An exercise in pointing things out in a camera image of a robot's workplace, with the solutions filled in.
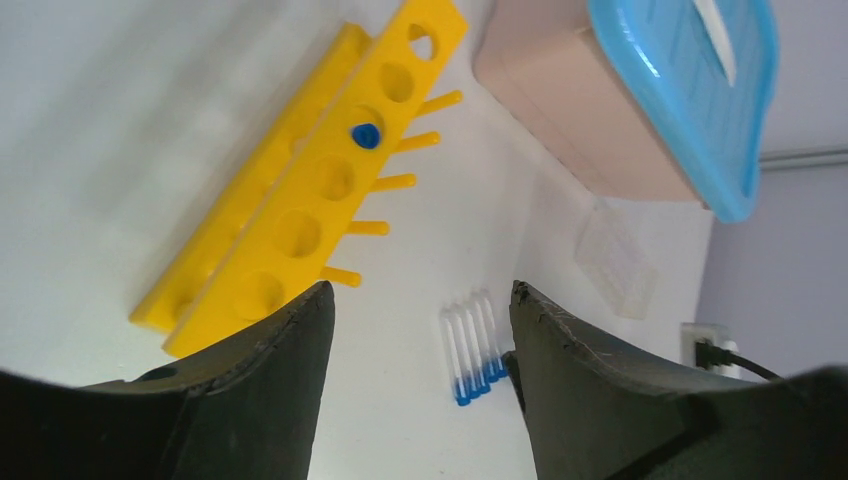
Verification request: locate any blue plastic box lid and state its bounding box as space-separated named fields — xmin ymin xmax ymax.
xmin=587 ymin=1 xmax=780 ymax=223

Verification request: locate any blue-capped tube bundle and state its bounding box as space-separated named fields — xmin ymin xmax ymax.
xmin=438 ymin=289 xmax=508 ymax=407

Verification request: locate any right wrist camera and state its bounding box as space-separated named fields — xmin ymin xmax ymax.
xmin=680 ymin=323 xmax=741 ymax=379

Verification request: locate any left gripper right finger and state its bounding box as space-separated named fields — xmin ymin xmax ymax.
xmin=509 ymin=281 xmax=847 ymax=479

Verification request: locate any clear plastic well plate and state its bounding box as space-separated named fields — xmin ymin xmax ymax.
xmin=574 ymin=202 xmax=659 ymax=320

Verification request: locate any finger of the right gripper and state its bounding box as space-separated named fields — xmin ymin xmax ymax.
xmin=501 ymin=351 xmax=526 ymax=411

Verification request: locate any right black cable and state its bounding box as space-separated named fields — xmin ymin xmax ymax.
xmin=694 ymin=339 xmax=783 ymax=383

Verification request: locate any pink plastic storage box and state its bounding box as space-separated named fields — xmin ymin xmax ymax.
xmin=473 ymin=1 xmax=700 ymax=202

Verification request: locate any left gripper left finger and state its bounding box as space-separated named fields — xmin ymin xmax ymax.
xmin=1 ymin=281 xmax=335 ymax=479

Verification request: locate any blue-capped clear test tube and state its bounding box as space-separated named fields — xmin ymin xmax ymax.
xmin=350 ymin=123 xmax=382 ymax=150

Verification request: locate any yellow test tube rack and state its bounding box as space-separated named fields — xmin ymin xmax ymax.
xmin=129 ymin=1 xmax=468 ymax=358

